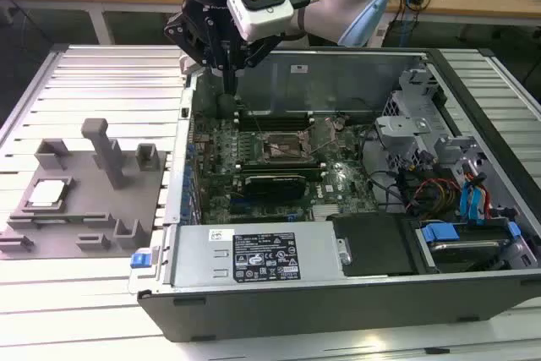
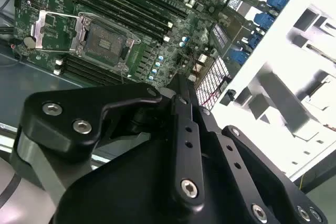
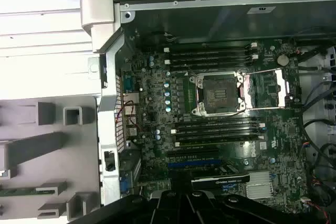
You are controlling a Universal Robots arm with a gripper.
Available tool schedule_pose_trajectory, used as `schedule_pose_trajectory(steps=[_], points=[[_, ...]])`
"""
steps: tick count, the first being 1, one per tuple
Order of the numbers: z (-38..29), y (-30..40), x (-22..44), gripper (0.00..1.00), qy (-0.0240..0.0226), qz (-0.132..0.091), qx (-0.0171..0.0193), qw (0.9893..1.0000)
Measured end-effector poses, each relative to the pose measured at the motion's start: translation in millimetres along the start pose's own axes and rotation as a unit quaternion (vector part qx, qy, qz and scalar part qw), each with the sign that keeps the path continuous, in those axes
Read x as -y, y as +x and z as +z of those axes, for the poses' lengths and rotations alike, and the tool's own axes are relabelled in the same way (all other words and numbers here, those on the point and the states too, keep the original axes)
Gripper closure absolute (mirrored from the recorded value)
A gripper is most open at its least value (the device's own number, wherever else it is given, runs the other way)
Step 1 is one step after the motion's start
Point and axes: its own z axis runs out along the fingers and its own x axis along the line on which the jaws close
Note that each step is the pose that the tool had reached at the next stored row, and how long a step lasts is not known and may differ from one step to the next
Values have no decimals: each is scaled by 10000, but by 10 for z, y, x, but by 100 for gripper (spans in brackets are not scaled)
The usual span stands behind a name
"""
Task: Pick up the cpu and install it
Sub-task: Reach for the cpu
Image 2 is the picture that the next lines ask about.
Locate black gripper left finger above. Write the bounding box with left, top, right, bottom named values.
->
left=23, top=73, right=207, bottom=210

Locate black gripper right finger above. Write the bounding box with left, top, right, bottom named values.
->
left=186, top=77, right=329, bottom=224

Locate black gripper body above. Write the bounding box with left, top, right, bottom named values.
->
left=52, top=134, right=266, bottom=224

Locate metal socket cover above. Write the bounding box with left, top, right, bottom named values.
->
left=29, top=9, right=89, bottom=53

